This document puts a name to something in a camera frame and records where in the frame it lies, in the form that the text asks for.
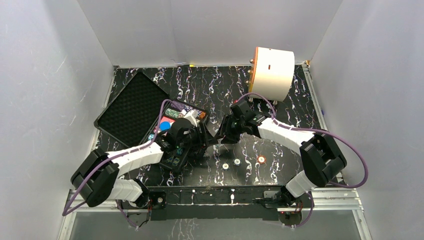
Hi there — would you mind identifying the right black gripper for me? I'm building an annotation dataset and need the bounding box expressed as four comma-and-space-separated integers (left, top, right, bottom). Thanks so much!
213, 113, 246, 144

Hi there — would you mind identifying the blue round dealer button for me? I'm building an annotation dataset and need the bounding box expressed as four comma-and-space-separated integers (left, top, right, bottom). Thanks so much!
159, 121, 171, 131

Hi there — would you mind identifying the red playing card deck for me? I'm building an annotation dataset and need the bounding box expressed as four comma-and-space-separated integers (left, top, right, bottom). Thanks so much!
159, 116, 175, 125

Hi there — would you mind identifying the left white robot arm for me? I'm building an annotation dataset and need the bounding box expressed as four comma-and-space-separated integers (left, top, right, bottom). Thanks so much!
70, 118, 218, 208

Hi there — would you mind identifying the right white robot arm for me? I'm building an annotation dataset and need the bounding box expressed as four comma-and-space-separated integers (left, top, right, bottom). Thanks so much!
214, 100, 347, 207

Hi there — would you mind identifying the green orange chip row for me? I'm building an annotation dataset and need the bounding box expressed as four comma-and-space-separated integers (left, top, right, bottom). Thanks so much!
164, 108, 187, 119

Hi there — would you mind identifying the teal green chip row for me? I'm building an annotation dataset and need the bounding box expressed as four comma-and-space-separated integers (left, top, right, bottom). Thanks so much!
164, 155, 181, 167

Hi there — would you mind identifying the purple blue chip row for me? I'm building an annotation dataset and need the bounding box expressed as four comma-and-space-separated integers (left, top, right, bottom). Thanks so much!
171, 100, 209, 121

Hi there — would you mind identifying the red orange chip five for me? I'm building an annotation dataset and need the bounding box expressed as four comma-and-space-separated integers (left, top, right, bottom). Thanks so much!
257, 155, 267, 165

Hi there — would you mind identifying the black poker chip case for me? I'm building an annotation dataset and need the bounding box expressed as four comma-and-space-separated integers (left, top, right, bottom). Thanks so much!
93, 71, 212, 175

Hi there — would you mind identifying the white orange cylindrical device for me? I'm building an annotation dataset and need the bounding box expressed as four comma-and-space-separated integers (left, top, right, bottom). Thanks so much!
248, 47, 295, 102

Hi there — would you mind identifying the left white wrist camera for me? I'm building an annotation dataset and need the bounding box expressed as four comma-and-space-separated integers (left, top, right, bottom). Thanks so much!
183, 109, 199, 127

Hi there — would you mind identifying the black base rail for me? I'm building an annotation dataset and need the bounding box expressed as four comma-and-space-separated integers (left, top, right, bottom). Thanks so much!
114, 184, 319, 222

